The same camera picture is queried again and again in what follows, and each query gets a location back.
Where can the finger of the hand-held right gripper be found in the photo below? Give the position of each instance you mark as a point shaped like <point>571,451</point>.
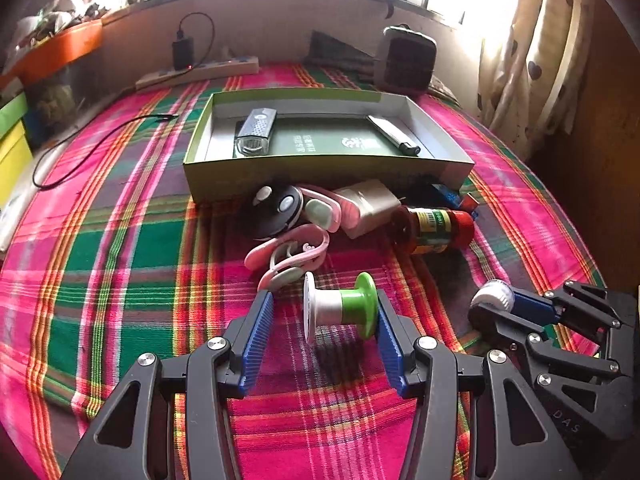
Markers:
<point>505,327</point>
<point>535,305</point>

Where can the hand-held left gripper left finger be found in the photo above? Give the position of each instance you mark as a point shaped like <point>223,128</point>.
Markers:
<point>257,340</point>

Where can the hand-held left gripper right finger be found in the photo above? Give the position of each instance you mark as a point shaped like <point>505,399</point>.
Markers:
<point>392,350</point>

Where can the small white roll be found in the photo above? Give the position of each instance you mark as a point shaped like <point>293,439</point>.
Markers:
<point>495,296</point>

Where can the white and green spool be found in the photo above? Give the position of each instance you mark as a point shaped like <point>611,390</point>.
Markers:
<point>340,305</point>

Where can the black round two-button disc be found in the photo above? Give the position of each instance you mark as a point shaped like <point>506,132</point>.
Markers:
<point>272,221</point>

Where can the brown bottle with red cap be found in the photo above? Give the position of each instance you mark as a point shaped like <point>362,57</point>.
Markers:
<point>430,230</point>

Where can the small blue box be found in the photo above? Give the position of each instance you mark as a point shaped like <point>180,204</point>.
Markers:
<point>447,195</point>

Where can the pink and green plaid blanket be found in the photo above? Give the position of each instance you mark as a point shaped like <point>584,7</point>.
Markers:
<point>150,260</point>

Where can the black flashlight device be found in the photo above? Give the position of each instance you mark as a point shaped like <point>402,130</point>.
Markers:
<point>255,127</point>

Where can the printed cloth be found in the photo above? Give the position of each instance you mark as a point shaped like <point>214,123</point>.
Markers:
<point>442,87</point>

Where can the cream heart-print curtain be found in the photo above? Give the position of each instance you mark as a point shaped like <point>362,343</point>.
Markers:
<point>530,35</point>

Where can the white power strip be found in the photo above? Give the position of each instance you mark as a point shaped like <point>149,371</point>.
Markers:
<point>225,66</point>

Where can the yellow box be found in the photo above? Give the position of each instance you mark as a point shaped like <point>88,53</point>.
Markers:
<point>12,160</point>

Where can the clear glass tank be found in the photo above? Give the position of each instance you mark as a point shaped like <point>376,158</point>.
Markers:
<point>60,92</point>

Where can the orange box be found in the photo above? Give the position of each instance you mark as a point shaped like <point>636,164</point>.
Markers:
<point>75,42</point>

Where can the pile of crumpled packets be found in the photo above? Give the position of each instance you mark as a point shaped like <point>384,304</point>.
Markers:
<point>60,15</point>

